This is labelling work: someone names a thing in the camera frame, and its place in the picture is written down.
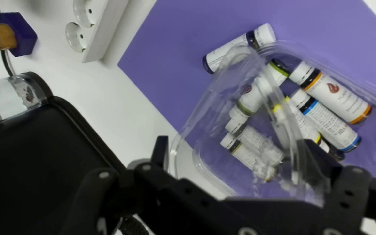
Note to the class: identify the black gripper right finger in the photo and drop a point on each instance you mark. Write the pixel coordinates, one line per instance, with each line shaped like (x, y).
(315, 168)

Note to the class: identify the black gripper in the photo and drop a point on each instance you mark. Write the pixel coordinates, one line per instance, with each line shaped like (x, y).
(54, 166)

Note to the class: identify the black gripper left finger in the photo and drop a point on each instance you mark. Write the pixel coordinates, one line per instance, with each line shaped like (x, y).
(159, 156)

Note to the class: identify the clear plastic container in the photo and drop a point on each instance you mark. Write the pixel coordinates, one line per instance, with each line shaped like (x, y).
(364, 156)

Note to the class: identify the white bottle outside container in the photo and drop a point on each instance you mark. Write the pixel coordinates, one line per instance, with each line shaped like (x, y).
(259, 38)

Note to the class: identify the white bottle blue band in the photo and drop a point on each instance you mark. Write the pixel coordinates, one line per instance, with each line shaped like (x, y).
(333, 130)

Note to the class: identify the white bottle orange band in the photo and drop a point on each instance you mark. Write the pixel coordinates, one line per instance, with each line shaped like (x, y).
(330, 93)

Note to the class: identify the white bottle yellow band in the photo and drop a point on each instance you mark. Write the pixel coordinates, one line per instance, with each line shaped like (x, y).
(306, 127)

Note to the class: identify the white bottle green band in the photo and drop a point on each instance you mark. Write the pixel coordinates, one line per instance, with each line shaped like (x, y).
(270, 77)

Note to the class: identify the purple paper mat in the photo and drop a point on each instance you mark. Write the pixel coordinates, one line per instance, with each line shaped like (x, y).
(165, 59)

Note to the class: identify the blue block toy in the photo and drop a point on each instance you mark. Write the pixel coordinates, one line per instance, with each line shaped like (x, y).
(16, 34)

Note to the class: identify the white power strip on table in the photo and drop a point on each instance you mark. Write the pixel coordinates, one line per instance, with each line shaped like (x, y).
(93, 27)

